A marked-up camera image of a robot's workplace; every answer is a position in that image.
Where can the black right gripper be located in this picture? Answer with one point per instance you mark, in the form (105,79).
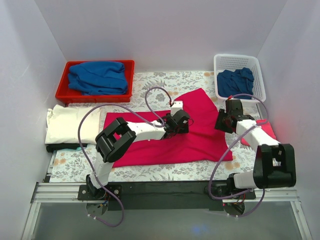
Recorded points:
(220,121)

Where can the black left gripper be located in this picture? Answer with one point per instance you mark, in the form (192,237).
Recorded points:
(184,124)

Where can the crimson red t shirt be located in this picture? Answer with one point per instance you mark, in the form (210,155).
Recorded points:
(202,142)

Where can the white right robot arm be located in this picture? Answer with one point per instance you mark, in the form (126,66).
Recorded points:
(274,164)

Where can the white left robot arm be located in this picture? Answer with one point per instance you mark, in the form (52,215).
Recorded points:
(115,140)

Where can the folded pink t shirt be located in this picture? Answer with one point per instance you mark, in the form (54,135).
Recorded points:
(267,128)

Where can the navy blue t shirt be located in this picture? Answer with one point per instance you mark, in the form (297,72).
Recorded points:
(230,83)

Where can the floral patterned table mat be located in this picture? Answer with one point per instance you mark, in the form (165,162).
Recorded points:
(71,166)

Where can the white plastic laundry basket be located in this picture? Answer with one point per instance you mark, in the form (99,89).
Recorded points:
(232,62)

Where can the folded royal blue t shirt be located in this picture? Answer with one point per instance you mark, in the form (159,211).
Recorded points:
(94,78)

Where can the folded white t shirt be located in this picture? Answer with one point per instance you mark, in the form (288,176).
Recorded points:
(63,123)

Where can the red plastic tray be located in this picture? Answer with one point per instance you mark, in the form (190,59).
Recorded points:
(70,96)

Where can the folded black t shirt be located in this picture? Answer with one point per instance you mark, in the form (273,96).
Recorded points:
(50,148)

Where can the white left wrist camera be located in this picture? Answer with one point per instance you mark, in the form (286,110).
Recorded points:
(175,107)

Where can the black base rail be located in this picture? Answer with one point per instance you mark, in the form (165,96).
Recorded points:
(160,195)

